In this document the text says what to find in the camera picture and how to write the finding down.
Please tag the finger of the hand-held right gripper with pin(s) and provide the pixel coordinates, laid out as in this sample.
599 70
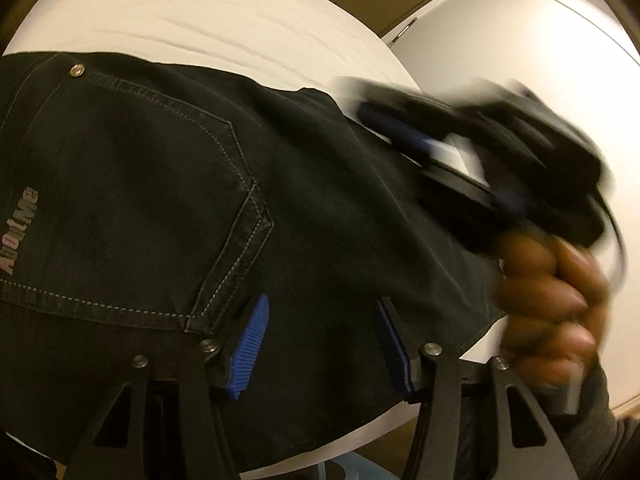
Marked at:
400 120

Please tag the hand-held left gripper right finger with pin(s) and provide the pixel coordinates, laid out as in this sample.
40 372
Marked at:
392 345

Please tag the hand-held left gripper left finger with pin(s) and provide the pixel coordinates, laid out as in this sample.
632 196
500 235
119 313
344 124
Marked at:
250 350

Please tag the black denim pants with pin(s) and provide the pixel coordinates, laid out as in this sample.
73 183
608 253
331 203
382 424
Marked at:
200 210

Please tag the person's right forearm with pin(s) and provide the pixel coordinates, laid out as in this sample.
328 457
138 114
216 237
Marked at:
597 435

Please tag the person's right hand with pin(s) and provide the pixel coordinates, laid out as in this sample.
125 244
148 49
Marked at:
547 305

